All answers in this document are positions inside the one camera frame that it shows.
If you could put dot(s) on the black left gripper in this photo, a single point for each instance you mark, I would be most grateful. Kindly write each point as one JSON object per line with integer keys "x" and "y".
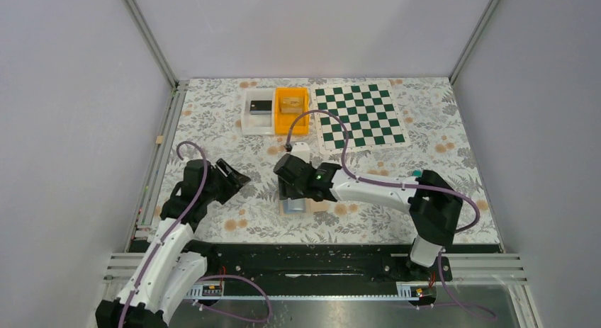
{"x": 225, "y": 176}

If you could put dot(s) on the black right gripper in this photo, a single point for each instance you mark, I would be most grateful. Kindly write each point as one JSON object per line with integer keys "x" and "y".
{"x": 291, "y": 188}

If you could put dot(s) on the beige leather card holder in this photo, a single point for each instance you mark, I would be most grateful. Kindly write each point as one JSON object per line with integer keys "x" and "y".
{"x": 312, "y": 206}

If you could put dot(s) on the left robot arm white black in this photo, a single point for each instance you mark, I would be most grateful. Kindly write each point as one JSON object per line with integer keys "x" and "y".
{"x": 167, "y": 271}

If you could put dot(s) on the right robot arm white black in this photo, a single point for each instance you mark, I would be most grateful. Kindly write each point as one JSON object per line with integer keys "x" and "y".
{"x": 434, "y": 207}

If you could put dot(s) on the wooden block in orange bin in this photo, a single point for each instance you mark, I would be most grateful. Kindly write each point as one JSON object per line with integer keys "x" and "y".
{"x": 291, "y": 105}

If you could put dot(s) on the black box in white bin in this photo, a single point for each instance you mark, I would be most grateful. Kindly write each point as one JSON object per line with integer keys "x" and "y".
{"x": 260, "y": 107}

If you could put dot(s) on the orange plastic bin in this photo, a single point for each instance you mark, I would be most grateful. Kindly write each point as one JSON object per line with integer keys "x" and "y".
{"x": 282, "y": 122}

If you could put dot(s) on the white plastic bin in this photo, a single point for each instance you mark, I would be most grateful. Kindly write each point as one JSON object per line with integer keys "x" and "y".
{"x": 257, "y": 115}

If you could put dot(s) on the green white chessboard mat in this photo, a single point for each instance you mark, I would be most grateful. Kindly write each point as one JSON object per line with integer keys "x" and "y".
{"x": 358, "y": 116}

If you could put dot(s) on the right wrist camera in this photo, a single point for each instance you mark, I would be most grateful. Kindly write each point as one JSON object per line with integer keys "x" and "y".
{"x": 301, "y": 150}

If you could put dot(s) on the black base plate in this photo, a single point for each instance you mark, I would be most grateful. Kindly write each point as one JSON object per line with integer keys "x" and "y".
{"x": 342, "y": 267}

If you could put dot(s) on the slotted cable duct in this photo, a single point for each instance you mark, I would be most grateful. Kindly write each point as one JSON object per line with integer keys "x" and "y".
{"x": 233, "y": 290}

